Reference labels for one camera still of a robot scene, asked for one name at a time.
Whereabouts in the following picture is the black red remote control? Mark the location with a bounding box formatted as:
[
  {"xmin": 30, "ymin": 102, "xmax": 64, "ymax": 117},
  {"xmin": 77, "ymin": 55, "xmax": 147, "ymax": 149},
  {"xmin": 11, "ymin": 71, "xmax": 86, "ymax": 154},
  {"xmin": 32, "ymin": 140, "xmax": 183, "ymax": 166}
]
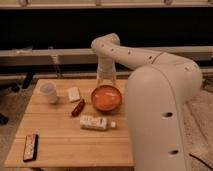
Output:
[{"xmin": 23, "ymin": 134, "xmax": 39, "ymax": 162}]

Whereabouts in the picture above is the wooden table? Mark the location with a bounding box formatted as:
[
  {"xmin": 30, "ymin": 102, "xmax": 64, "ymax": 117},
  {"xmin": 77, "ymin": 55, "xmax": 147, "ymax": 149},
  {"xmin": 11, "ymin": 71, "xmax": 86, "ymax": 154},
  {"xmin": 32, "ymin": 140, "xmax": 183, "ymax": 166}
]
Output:
[{"xmin": 5, "ymin": 79, "xmax": 133, "ymax": 168}]

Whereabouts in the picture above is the translucent plastic cup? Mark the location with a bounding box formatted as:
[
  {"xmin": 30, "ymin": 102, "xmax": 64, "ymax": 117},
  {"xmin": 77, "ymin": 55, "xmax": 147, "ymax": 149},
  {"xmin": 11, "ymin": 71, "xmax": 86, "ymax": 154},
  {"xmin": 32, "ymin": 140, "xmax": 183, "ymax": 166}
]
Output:
[{"xmin": 39, "ymin": 82, "xmax": 57, "ymax": 104}]

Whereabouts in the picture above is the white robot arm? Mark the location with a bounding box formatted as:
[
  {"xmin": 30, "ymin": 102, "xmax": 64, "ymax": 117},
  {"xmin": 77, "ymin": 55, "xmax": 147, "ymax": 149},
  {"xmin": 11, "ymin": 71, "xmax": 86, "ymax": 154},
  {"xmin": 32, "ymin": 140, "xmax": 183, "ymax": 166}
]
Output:
[{"xmin": 91, "ymin": 33, "xmax": 202, "ymax": 171}]

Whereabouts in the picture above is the white plastic bottle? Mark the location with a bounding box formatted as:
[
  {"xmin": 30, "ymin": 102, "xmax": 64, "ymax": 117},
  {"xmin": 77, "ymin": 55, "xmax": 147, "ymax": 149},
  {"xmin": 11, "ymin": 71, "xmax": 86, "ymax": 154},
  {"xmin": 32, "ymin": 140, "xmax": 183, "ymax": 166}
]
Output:
[{"xmin": 80, "ymin": 115, "xmax": 116, "ymax": 131}]

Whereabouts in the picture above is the black cable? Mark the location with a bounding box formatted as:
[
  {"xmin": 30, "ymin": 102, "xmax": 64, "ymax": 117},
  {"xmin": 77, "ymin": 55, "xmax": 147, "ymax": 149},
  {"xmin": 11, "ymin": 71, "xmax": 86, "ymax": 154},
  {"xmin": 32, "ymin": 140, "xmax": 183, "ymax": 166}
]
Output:
[{"xmin": 189, "ymin": 152, "xmax": 213, "ymax": 169}]

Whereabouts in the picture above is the orange bowl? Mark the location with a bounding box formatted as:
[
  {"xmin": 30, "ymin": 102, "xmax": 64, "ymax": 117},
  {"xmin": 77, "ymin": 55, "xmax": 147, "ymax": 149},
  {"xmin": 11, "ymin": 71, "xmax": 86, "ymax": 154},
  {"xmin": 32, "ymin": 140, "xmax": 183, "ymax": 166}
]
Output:
[{"xmin": 91, "ymin": 85, "xmax": 122, "ymax": 112}]

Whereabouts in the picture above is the white rectangular block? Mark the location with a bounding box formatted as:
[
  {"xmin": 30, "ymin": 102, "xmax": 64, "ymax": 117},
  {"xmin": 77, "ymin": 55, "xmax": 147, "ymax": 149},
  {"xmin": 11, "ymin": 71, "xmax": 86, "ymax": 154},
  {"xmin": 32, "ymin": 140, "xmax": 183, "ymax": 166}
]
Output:
[{"xmin": 68, "ymin": 87, "xmax": 81, "ymax": 102}]

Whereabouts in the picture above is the red brown sausage toy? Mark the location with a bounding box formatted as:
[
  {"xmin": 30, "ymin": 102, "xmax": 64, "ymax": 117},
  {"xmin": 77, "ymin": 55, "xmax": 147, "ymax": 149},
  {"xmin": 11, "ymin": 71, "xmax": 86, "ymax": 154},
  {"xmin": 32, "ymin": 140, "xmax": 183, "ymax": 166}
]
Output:
[{"xmin": 71, "ymin": 99, "xmax": 85, "ymax": 117}]

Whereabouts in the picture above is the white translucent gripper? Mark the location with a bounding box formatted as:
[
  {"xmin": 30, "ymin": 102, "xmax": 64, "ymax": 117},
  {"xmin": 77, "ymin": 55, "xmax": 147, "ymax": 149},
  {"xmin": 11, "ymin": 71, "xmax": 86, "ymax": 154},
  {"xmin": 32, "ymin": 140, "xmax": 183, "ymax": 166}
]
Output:
[{"xmin": 97, "ymin": 75, "xmax": 116, "ymax": 87}]

